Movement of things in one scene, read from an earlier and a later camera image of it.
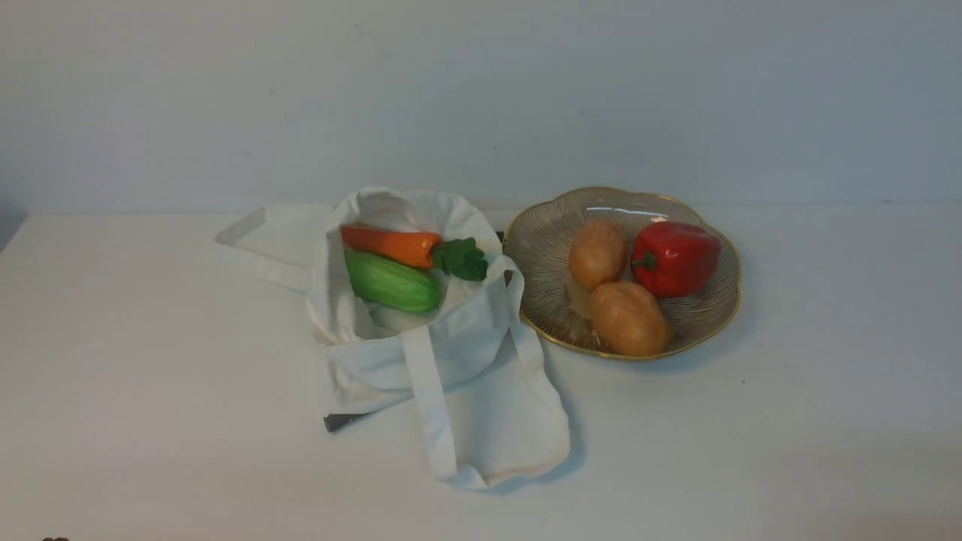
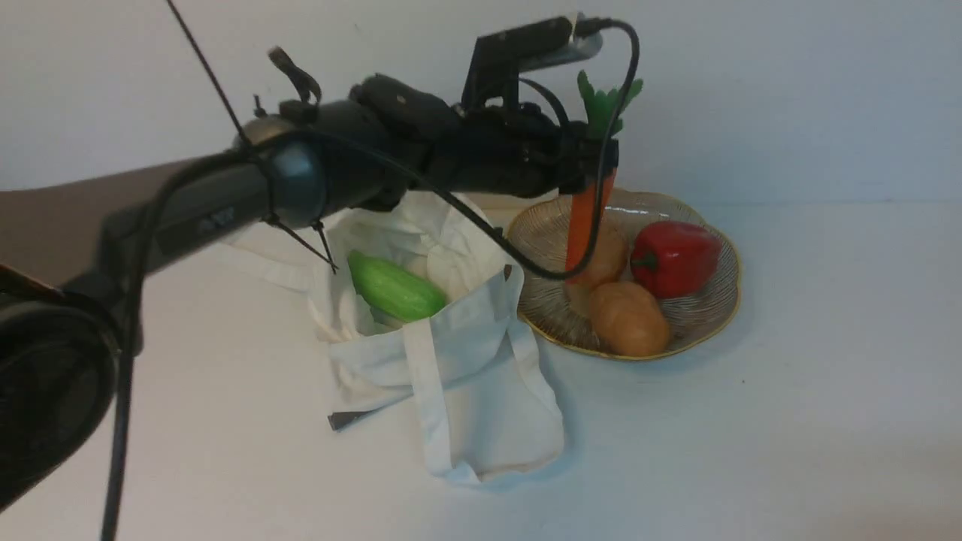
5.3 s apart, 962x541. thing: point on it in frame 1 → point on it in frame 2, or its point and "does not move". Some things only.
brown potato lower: x=628 y=319 does not move
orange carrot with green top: x=459 y=256 → x=599 y=107
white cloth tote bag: x=476 y=366 does not move
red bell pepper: x=674 y=259 does not move
